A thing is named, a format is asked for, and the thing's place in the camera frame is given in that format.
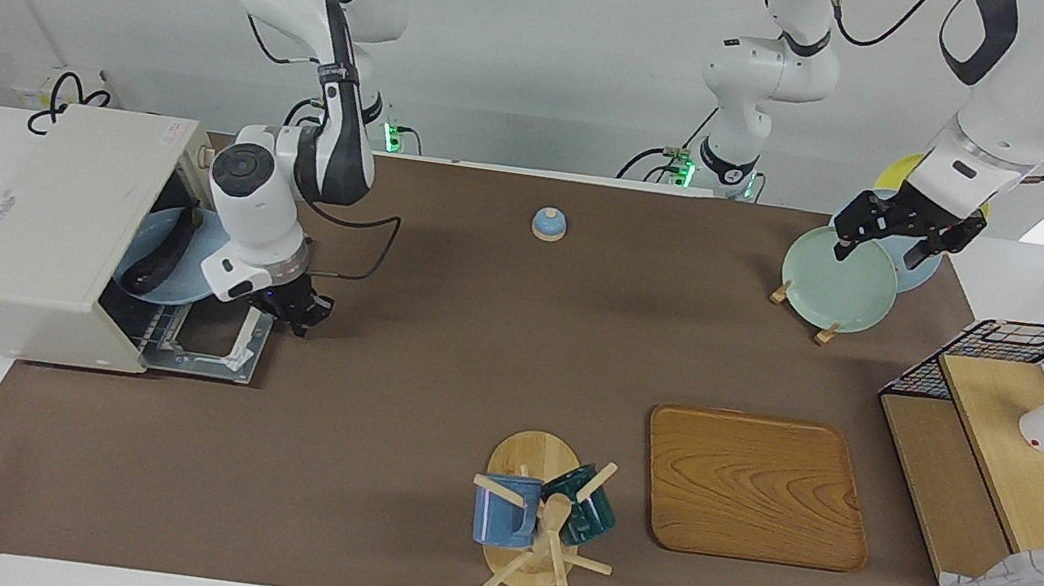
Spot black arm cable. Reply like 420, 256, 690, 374
287, 188, 406, 289
807, 0, 1044, 189

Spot brown table mat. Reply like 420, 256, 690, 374
0, 103, 1044, 586

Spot dark purple eggplant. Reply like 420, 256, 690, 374
119, 199, 203, 301

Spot small blue lid wooden knob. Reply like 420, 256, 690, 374
529, 205, 570, 244

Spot pale green plate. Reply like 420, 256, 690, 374
774, 219, 906, 341

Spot beige toaster oven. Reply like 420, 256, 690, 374
0, 95, 302, 394

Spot yellow plate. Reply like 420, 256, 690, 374
870, 147, 999, 234

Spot wooden plate rack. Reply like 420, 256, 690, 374
764, 278, 846, 348

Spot wooden step shelf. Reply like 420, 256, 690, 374
857, 343, 1044, 586

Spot black socket cable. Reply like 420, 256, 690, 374
26, 66, 118, 145

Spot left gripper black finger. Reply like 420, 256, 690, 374
901, 233, 944, 276
829, 223, 869, 266

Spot black wire basket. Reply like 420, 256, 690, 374
864, 302, 1044, 534

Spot pale blue smooth plate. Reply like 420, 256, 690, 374
821, 183, 951, 298

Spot blue mug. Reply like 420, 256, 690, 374
469, 472, 546, 553

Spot light blue ribbed plate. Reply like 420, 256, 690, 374
110, 198, 236, 313

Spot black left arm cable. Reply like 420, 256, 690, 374
807, 0, 1044, 189

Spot wooden mug tree stand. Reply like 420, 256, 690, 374
458, 423, 631, 586

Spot black arm base cables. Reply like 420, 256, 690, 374
616, 95, 721, 192

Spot dark green mug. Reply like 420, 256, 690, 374
535, 458, 624, 553

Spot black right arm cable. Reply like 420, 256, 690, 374
287, 188, 406, 289

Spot wooden serving tray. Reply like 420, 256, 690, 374
633, 400, 885, 577

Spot white wall socket box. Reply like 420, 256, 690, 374
10, 58, 123, 125

